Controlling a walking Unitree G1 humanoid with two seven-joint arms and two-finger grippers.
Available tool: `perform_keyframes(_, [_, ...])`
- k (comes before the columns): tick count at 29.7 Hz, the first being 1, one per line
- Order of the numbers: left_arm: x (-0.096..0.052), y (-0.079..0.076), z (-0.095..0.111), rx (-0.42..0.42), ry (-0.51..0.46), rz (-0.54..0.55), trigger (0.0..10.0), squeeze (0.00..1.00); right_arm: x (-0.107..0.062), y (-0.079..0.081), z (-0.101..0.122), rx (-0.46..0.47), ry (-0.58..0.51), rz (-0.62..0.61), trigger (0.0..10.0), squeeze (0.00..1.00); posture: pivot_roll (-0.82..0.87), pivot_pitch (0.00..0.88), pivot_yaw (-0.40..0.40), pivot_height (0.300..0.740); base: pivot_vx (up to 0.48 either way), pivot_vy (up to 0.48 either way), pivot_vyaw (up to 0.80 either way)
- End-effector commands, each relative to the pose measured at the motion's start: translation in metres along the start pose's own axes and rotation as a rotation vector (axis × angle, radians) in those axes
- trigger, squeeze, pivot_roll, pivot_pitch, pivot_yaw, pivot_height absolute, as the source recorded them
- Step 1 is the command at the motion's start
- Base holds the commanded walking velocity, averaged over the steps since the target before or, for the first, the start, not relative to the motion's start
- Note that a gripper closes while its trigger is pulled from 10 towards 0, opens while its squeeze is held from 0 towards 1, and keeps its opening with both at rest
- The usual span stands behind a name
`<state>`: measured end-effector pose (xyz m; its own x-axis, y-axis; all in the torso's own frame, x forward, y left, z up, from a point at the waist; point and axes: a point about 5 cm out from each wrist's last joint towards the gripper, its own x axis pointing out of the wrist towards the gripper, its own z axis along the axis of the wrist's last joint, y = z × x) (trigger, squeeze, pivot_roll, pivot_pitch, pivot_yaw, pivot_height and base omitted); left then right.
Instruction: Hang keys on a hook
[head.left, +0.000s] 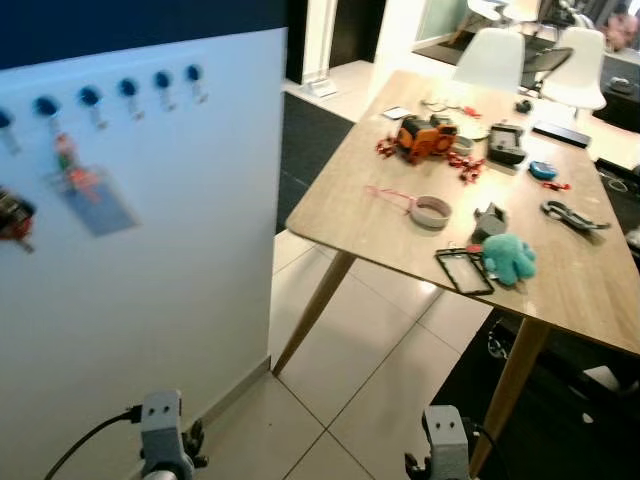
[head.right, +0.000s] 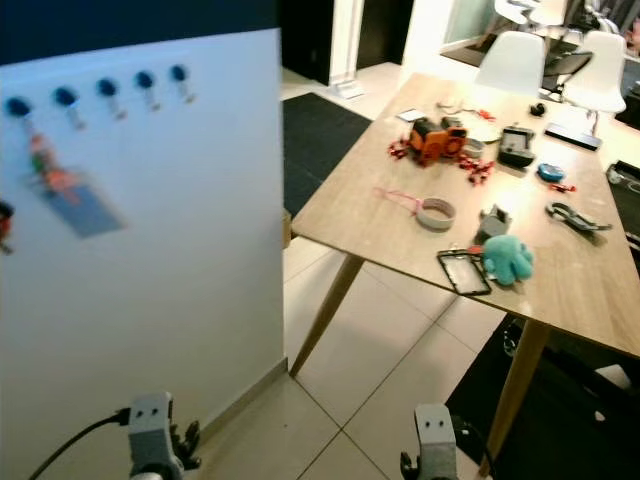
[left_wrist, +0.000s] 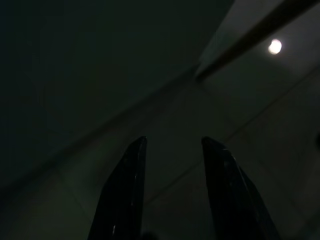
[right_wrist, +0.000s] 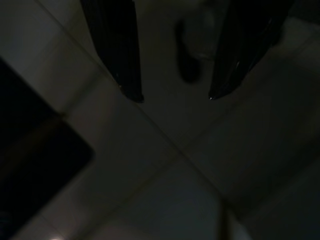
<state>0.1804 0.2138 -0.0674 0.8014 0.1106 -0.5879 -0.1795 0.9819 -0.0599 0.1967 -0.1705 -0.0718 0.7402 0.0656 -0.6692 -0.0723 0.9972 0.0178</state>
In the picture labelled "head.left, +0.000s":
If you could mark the black card holder frame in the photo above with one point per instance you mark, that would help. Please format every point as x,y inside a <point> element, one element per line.
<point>448,274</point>

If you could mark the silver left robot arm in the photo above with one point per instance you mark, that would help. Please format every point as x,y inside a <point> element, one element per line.
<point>165,476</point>

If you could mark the bunch of keys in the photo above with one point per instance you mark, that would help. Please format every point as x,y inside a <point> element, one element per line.
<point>15,215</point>

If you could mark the black floor mat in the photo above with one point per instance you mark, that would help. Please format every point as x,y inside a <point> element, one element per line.
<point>310,150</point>
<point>580,440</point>

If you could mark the wooden table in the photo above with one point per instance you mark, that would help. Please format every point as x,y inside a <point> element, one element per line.
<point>400,240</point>

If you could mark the teal plush octopus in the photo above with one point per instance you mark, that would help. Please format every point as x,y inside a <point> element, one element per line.
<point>510,258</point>

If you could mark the white tape roll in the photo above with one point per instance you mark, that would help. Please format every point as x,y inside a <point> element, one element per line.
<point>431,221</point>

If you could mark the small grey gadget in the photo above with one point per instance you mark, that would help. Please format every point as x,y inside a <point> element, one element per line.
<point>490,222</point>

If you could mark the grey carabiner tool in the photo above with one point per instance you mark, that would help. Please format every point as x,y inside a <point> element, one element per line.
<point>575,217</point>

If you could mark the red clips pile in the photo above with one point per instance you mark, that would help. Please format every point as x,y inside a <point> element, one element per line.
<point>388,148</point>
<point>466,168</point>

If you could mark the single red clip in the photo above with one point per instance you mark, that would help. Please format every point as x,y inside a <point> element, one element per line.
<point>557,185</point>

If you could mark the black open case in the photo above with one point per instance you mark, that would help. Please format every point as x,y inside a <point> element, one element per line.
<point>620,200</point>

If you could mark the small blue gadget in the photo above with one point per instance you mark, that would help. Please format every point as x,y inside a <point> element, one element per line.
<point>542,170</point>

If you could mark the small grey tape roll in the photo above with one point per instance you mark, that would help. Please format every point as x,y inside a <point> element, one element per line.
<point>463,147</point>

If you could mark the orange black gadget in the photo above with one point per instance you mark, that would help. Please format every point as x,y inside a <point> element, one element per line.
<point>442,130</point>
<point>415,142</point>

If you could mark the black handheld remote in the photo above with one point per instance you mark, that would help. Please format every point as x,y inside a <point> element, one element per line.
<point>506,148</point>

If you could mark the white patterned plate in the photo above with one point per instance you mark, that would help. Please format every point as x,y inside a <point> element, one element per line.
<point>475,128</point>

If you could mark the white smartphone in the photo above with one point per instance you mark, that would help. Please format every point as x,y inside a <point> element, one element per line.
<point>395,112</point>

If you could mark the small red tool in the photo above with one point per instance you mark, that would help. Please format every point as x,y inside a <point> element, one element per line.
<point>468,111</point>

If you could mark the black smartphone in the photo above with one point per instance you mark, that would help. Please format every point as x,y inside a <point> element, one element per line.
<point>560,133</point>

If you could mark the eyeglasses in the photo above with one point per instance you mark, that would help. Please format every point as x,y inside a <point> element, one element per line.
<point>437,104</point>

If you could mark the white plastic chair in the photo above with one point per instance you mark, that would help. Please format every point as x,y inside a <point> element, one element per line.
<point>490,60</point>
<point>580,65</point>

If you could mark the white pole stand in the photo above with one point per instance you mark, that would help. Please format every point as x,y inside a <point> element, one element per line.
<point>320,50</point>

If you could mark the black folding chair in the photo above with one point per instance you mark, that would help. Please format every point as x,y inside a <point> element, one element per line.
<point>545,62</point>

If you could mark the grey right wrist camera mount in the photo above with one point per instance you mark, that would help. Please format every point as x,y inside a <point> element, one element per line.
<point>447,440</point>

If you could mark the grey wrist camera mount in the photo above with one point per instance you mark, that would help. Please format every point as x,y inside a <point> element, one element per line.
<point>160,420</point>
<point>447,440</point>

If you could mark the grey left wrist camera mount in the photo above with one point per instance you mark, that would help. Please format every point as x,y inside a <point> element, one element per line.
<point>160,420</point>

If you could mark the blue knob wall hook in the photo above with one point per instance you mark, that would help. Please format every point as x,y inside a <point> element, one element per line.
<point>45,105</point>
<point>5,120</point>
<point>162,79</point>
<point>194,73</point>
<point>90,96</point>
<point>128,87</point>

